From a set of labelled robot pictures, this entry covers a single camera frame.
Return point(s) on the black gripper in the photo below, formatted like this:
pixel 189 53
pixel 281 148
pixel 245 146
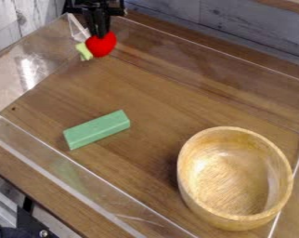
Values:
pixel 109 7

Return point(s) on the red plush strawberry toy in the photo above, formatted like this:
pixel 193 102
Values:
pixel 96 47

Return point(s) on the green rectangular block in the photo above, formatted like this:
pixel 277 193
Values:
pixel 96 129

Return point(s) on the wooden bowl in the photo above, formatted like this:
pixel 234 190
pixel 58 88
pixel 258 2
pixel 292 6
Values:
pixel 234 178

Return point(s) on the black clamp under table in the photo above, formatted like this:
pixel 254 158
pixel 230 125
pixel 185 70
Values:
pixel 17 224

